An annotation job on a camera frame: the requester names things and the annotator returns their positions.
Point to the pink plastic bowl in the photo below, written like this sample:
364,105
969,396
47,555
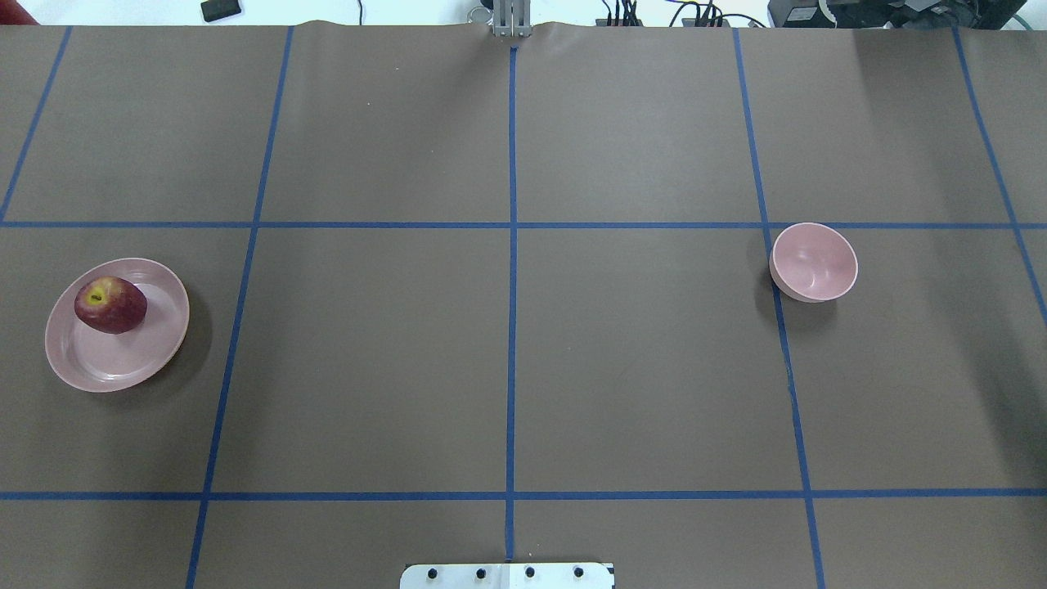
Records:
813,263

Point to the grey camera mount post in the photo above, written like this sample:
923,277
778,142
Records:
510,18

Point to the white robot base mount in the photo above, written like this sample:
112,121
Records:
510,575

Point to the pink plastic plate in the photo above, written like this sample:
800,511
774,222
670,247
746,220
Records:
97,362

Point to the red apple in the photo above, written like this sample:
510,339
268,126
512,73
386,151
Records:
110,304

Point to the black box on floor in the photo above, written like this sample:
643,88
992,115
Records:
216,10

